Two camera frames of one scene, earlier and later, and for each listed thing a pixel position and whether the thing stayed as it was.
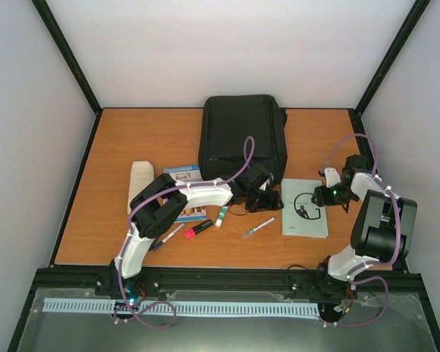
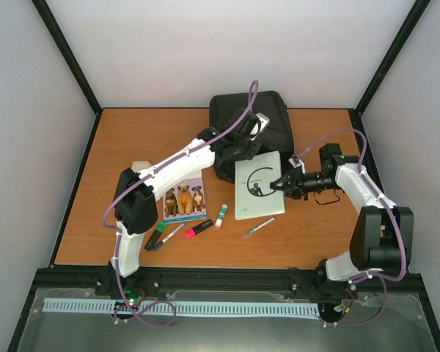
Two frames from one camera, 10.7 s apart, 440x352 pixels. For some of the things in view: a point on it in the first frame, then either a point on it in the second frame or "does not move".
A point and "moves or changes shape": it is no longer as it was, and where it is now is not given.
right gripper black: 323,199 → 295,185
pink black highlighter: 191,232 does not move
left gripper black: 270,204 → 249,154
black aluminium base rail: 102,279 does not move
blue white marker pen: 163,241 does not move
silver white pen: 257,228 does not move
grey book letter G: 300,215 moves or changes shape
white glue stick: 219,220 does not move
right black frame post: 397,47 does not move
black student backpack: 225,122 moves or changes shape
